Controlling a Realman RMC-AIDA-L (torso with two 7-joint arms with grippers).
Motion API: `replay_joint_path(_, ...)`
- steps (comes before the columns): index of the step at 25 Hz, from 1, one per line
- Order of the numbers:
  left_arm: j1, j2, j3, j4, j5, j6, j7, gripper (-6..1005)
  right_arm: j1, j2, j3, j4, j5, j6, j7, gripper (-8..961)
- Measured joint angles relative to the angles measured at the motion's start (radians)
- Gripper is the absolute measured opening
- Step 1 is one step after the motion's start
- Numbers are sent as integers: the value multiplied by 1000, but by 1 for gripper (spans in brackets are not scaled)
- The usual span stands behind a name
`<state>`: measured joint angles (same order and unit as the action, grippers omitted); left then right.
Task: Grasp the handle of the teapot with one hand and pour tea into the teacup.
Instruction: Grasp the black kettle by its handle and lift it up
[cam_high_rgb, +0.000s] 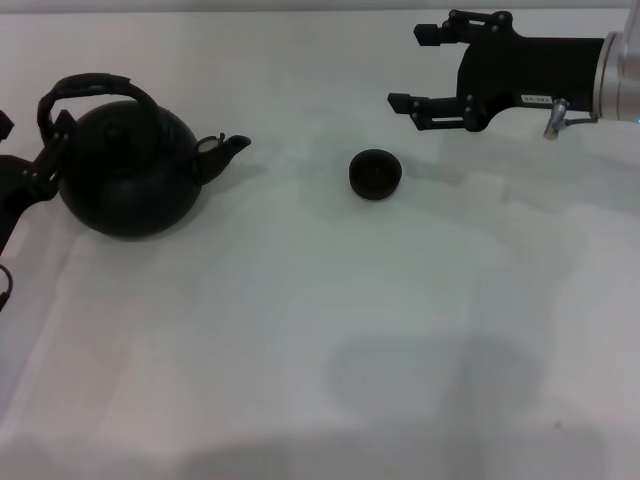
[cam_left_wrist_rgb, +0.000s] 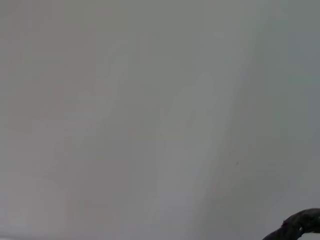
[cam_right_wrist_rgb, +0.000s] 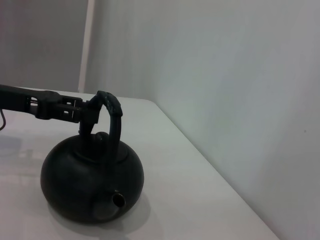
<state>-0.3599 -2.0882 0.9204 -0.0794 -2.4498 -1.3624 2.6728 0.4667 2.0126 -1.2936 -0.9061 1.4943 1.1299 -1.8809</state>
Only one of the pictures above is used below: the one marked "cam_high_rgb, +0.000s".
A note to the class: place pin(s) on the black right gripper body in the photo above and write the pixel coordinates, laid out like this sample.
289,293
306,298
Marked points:
535,70

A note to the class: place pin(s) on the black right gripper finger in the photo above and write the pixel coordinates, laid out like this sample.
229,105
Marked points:
475,24
440,112

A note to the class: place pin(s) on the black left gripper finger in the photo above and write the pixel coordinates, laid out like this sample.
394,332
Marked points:
45,170
5,127

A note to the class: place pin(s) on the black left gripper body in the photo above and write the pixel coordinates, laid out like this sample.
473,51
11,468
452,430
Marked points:
11,190

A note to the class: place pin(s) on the small dark teacup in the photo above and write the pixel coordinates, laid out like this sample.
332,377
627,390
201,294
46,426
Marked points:
375,175

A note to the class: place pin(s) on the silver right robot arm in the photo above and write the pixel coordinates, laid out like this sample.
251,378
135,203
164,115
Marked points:
622,65

